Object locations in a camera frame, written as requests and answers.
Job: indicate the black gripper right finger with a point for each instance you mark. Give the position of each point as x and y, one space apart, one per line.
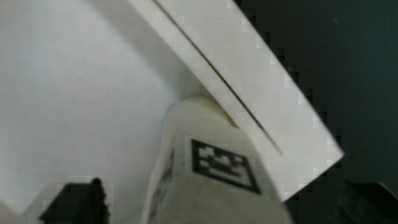
351 202

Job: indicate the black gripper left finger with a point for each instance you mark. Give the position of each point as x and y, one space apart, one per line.
77 207

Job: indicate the white square table top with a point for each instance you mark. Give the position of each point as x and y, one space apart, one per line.
104 60

